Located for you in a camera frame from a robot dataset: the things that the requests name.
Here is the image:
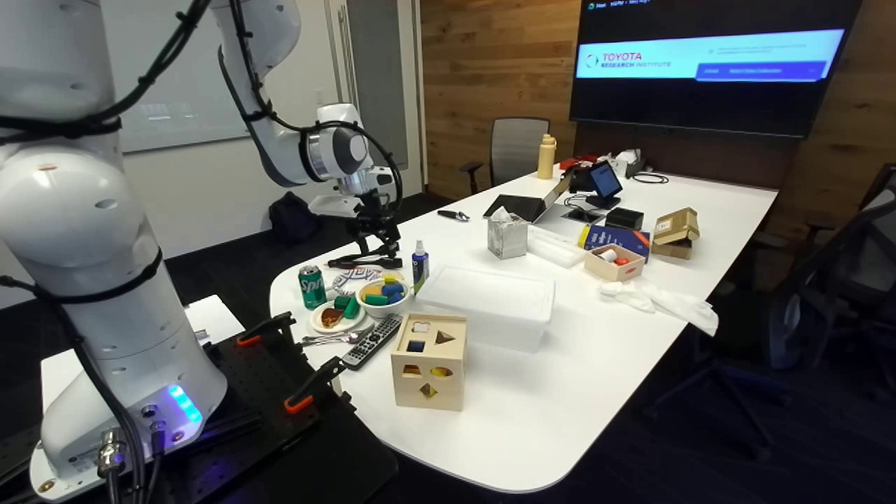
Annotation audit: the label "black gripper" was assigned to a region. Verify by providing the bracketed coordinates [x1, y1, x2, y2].
[359, 194, 405, 260]

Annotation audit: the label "white bowl with toy blocks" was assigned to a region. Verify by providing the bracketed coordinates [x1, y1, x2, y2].
[355, 271, 411, 316]

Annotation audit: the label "small black box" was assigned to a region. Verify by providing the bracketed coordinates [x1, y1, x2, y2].
[604, 205, 647, 232]

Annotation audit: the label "blue box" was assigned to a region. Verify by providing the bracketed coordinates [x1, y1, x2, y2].
[584, 223, 654, 264]

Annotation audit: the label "green plastic cup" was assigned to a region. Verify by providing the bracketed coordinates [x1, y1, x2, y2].
[332, 292, 365, 321]

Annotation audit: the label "small plate with food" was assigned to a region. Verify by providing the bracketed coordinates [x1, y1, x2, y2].
[311, 306, 365, 337]

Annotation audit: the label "small bottle with blue cap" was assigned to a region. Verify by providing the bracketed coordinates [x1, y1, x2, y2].
[408, 239, 433, 289]

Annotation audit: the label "long black tongs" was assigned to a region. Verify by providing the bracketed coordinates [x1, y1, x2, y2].
[324, 250, 405, 271]

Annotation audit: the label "woven wooden basket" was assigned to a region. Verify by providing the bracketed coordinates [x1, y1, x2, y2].
[649, 205, 702, 260]

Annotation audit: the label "wooden shape sorter cube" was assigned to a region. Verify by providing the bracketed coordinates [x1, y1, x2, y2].
[388, 310, 470, 414]

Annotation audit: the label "small wooden tray box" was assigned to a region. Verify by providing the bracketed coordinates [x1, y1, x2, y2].
[583, 246, 647, 283]

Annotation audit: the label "tan squeeze bottle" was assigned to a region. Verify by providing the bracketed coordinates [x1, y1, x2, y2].
[534, 132, 559, 183]

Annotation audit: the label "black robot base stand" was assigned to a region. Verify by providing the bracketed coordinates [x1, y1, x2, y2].
[138, 310, 376, 504]

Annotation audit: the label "large grey office chair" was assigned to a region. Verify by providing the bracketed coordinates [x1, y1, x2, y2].
[465, 115, 554, 197]

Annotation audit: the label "wall mounted TV screen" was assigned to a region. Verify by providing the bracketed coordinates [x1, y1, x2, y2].
[568, 0, 866, 142]

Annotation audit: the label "black clamp orange tip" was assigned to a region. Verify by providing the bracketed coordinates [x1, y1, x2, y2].
[204, 309, 297, 353]
[279, 353, 349, 421]

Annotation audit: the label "black remote control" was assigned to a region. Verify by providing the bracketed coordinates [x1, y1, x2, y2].
[339, 313, 405, 369]

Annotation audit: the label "green soda can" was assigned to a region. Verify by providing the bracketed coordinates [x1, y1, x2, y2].
[297, 264, 331, 310]

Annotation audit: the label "metal spoon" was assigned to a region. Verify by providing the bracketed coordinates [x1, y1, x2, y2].
[299, 330, 353, 349]

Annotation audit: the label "dark office chair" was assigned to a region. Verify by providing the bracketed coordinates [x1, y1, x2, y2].
[744, 163, 896, 395]

